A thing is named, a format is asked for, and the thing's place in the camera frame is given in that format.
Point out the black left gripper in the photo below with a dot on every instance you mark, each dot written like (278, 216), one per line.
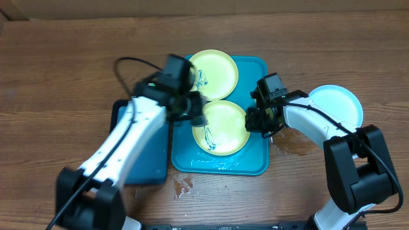
(197, 98)

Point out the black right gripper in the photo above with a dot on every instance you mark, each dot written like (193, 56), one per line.
(255, 121)

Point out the yellow plate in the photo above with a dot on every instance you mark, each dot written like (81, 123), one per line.
(224, 132)
(216, 74)

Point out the light blue plate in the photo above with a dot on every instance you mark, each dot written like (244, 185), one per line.
(339, 102)

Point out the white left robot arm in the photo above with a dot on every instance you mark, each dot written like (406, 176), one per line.
(90, 197)

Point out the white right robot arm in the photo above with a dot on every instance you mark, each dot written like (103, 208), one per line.
(361, 178)

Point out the teal serving tray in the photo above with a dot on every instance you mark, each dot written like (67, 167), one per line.
(252, 159)

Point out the dark blue water tray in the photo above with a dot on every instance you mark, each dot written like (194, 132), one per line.
(141, 157)

